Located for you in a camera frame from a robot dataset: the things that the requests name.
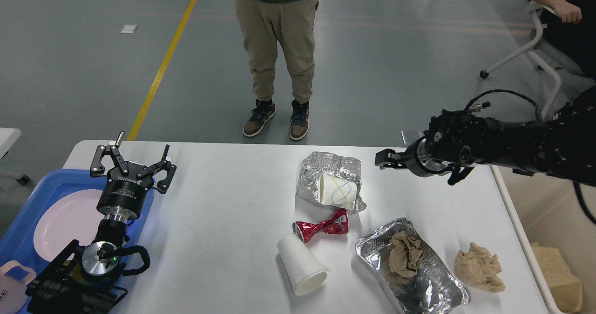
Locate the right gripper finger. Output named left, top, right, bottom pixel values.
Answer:
left=375, top=149, right=408, bottom=169

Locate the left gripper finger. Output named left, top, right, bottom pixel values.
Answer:
left=89, top=131, right=129, bottom=178
left=135, top=144, right=176, bottom=194

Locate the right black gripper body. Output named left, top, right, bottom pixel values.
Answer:
left=404, top=137, right=454, bottom=177

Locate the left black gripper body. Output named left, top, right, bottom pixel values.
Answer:
left=96, top=161, right=155, bottom=220

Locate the pink plate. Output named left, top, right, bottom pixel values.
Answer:
left=33, top=189, right=103, bottom=262

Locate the crushed paper cup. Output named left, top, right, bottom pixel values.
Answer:
left=318, top=174, right=357, bottom=210

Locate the aluminium foil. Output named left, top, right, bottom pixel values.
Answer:
left=296, top=152, right=367, bottom=214

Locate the pink HOME mug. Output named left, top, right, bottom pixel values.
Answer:
left=0, top=260, right=37, bottom=314

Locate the brown paper bag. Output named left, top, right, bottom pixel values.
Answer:
left=531, top=242, right=583, bottom=313

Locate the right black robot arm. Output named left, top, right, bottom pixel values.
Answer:
left=375, top=87, right=596, bottom=222

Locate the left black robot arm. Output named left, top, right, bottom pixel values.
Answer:
left=26, top=131, right=177, bottom=314

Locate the crushed red can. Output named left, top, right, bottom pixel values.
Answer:
left=292, top=209, right=350, bottom=244

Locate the white side table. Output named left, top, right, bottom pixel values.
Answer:
left=0, top=127, right=30, bottom=185

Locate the crumpled brown paper ball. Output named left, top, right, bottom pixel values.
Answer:
left=454, top=242, right=505, bottom=293
left=389, top=231, right=424, bottom=278

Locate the blue plastic tray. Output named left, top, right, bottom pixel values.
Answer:
left=1, top=169, right=153, bottom=277

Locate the aluminium foil tray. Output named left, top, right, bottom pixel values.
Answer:
left=355, top=217, right=471, bottom=314

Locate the white paper cup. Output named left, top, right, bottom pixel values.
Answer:
left=277, top=233, right=330, bottom=296

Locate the beige plastic bin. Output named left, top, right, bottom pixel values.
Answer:
left=490, top=165, right=596, bottom=314

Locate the white office chair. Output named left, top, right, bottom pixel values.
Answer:
left=479, top=1, right=584, bottom=119

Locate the person in khaki trousers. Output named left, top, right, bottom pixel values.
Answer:
left=235, top=0, right=319, bottom=141

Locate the person in dark trousers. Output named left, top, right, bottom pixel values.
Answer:
left=531, top=0, right=596, bottom=79

